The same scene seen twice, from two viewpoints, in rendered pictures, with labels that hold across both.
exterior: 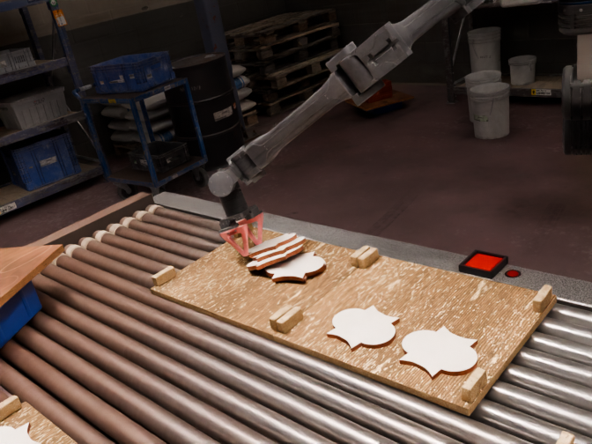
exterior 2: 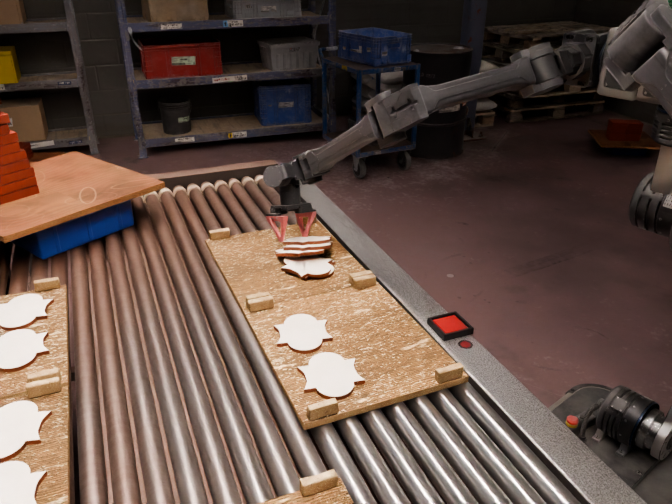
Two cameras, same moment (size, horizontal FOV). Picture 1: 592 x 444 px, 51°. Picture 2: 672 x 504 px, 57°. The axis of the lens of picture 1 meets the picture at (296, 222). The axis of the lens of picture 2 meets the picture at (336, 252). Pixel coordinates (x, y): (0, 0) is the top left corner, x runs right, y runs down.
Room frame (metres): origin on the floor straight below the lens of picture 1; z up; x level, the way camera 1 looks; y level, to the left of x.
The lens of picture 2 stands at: (-0.04, -0.56, 1.71)
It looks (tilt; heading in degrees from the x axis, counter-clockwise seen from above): 27 degrees down; 21
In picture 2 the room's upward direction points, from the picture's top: straight up
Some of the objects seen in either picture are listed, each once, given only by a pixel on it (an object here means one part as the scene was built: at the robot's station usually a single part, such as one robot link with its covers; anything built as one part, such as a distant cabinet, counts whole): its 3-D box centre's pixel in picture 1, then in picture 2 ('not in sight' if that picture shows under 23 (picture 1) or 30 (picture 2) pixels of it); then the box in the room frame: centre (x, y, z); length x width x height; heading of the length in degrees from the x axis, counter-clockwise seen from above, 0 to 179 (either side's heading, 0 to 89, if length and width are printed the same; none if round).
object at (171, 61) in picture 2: not in sight; (180, 57); (4.67, 2.74, 0.78); 0.66 x 0.45 x 0.28; 131
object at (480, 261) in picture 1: (483, 264); (450, 326); (1.14, -0.38, 0.92); 0.06 x 0.06 x 0.01; 43
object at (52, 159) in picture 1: (40, 159); (281, 100); (5.28, 2.06, 0.32); 0.50 x 0.41 x 0.37; 127
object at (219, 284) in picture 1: (261, 274); (285, 261); (1.28, 0.10, 0.93); 0.41 x 0.35 x 0.02; 44
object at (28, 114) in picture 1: (33, 107); (288, 53); (5.29, 1.98, 0.76); 0.50 x 0.36 x 0.24; 137
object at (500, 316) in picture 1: (412, 319); (346, 343); (0.99, -0.18, 0.93); 0.41 x 0.35 x 0.02; 44
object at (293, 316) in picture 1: (290, 320); (260, 303); (1.03, 0.05, 0.95); 0.06 x 0.02 x 0.03; 134
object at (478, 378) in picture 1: (474, 384); (322, 409); (0.75, -0.22, 0.95); 0.06 x 0.02 x 0.03; 134
